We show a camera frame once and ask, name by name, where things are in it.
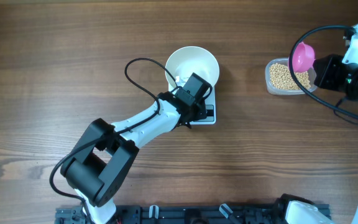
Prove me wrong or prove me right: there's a clear plastic container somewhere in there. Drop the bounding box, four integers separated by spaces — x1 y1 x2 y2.
265 58 317 95

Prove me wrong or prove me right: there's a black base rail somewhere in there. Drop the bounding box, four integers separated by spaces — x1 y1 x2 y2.
54 203 332 224

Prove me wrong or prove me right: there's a white bowl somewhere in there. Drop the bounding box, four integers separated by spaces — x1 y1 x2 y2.
165 46 220 91

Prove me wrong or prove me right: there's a pile of soybeans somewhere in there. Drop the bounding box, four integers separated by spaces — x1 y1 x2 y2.
269 63 311 90

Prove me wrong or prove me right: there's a pink plastic scoop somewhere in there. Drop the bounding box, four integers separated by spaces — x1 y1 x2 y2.
292 42 315 73

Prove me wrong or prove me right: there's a white digital kitchen scale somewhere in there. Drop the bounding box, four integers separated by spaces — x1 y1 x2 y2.
159 83 214 127

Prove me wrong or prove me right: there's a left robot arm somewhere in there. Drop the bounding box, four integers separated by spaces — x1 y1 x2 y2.
57 73 217 223

